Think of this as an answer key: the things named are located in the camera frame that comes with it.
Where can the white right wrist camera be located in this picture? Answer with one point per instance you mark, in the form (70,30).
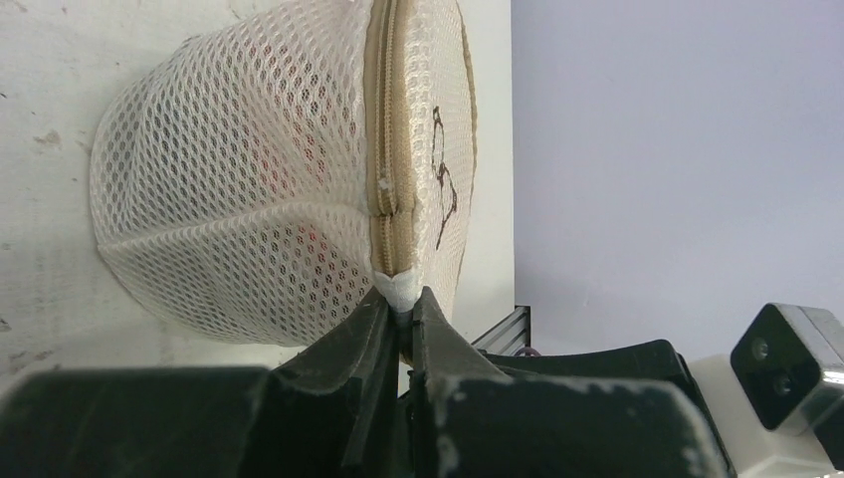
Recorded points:
(777,398)

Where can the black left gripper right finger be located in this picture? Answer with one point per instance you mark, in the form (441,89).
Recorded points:
(470,419)

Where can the aluminium front frame rail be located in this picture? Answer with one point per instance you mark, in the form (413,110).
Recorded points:
(509,336)

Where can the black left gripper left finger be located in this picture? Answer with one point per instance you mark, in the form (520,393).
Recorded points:
(324,413)

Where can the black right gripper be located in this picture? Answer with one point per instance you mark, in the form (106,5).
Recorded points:
(656,360)

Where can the white mesh bag beige trim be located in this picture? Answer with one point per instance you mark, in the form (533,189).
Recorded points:
(254,186)

